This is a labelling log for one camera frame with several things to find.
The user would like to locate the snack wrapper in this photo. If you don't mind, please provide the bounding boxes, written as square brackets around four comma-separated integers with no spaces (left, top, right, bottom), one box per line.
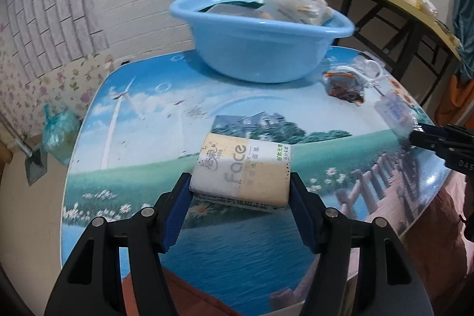
[323,70,365,105]

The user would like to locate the clear bag cotton balls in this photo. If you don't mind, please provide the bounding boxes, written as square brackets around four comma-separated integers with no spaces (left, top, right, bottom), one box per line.
[257,0,333,26]

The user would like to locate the blue plastic basin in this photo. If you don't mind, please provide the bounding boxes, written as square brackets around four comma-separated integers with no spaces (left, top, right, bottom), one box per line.
[169,0,354,84]

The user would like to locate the yellow side table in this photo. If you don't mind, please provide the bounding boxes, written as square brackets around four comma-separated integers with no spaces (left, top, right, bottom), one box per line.
[326,0,460,107]

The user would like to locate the face tissue pack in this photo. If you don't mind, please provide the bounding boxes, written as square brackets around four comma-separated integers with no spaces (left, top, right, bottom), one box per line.
[190,133,292,212]

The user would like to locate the dustpan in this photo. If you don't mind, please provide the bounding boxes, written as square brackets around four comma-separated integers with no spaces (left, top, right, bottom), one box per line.
[15,138,47,186]

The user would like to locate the teal plastic bag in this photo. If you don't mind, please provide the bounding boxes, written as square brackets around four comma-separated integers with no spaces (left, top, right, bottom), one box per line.
[42,104,81,166]

